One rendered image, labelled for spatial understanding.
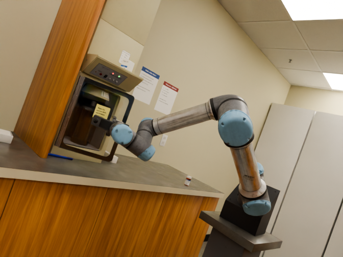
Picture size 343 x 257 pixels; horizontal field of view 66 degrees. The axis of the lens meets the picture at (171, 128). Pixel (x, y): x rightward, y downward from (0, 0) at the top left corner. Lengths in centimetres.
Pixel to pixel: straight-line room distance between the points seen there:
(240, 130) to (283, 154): 307
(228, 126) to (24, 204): 89
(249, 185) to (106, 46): 104
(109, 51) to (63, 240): 101
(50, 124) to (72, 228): 52
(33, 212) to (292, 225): 322
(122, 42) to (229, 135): 93
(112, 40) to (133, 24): 17
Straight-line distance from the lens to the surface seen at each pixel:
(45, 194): 129
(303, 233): 387
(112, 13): 159
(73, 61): 140
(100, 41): 154
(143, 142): 106
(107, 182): 138
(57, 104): 140
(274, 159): 400
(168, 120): 111
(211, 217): 141
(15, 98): 186
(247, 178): 111
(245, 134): 93
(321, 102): 451
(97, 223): 151
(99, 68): 146
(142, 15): 170
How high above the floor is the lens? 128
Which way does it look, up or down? level
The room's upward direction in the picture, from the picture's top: 20 degrees clockwise
